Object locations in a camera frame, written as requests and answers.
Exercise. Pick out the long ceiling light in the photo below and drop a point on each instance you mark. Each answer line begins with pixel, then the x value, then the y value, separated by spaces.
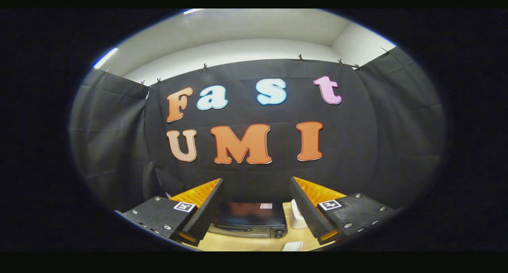
pixel 105 58

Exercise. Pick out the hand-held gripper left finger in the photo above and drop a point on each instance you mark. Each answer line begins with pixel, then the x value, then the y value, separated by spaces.
pixel 206 209

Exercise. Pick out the black toaster oven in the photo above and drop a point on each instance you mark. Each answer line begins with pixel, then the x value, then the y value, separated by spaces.
pixel 246 221

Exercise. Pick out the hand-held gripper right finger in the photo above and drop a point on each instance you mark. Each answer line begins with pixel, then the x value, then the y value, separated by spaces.
pixel 307 209

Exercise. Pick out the row of small cloth clips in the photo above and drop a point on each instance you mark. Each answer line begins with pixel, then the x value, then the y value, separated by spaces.
pixel 300 58

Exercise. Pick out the white slot toaster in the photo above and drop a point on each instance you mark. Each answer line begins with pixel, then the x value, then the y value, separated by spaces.
pixel 297 221

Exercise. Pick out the white plate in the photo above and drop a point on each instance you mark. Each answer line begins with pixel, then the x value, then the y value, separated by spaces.
pixel 293 246

